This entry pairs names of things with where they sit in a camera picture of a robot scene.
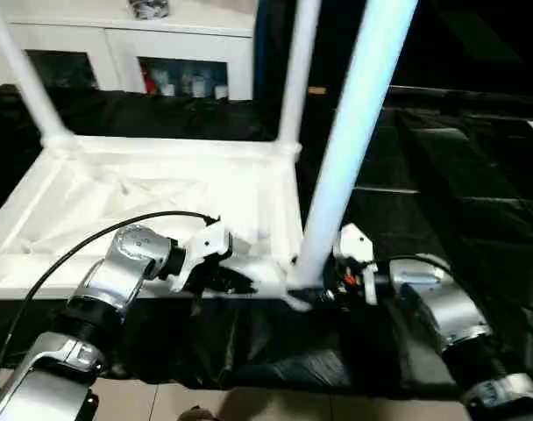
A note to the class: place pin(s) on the white glass-door cabinet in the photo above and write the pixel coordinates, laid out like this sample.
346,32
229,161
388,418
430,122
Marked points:
117,39

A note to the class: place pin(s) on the small tan label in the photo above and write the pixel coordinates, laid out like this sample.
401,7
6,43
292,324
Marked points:
317,90

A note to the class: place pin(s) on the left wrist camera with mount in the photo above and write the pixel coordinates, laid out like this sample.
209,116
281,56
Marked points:
205,243

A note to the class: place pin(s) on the large dark screen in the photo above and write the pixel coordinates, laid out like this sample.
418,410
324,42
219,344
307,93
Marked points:
481,39

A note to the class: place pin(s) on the white plastic table leg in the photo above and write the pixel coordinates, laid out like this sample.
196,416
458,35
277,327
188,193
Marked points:
350,131
25,74
298,74

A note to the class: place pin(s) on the dark bag of parts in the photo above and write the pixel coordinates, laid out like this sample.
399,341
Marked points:
149,9

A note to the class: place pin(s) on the white plastic table top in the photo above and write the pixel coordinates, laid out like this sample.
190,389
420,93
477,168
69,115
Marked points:
139,166

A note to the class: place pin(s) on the black glossy mat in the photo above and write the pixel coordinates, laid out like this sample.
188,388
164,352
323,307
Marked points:
468,197

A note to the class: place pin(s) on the long black bar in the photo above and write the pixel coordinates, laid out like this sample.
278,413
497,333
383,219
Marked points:
468,95

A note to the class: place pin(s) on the small white cup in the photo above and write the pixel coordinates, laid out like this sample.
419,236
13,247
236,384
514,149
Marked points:
220,92

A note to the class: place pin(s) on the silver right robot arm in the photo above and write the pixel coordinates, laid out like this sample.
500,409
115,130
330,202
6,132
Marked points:
446,307

